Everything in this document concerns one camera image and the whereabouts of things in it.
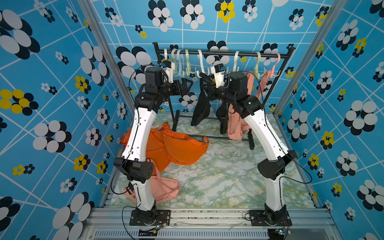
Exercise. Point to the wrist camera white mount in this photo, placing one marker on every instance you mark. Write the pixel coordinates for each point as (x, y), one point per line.
(169, 68)
(219, 74)

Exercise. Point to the pale green hook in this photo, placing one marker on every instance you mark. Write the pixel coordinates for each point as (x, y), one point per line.
(188, 64)
(257, 74)
(175, 62)

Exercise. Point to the black metal clothes rack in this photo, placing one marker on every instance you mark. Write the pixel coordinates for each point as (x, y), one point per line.
(286, 57)

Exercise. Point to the black bag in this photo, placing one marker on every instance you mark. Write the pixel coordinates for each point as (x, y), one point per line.
(202, 109)
(223, 116)

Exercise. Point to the white hook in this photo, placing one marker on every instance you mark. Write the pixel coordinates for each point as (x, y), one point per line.
(165, 58)
(235, 66)
(201, 59)

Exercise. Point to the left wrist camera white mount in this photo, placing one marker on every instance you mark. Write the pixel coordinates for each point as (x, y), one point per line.
(169, 68)

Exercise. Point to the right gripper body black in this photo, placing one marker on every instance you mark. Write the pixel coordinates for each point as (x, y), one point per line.
(214, 96)

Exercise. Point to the orange bag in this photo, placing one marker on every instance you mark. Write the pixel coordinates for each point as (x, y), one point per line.
(182, 149)
(156, 149)

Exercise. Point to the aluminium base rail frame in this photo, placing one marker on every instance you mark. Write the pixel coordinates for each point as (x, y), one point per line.
(213, 224)

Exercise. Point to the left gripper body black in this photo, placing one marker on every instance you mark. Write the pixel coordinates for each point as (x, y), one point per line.
(175, 89)

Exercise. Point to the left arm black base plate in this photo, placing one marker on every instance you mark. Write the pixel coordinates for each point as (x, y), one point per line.
(150, 218)

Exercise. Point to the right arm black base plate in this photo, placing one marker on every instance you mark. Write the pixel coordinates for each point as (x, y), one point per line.
(269, 218)

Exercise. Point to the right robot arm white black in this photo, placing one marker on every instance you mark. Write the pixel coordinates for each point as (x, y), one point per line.
(278, 156)

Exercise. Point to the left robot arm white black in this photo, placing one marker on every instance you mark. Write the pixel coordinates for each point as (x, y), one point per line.
(158, 87)

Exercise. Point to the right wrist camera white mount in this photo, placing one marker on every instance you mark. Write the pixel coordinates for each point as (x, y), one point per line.
(219, 74)

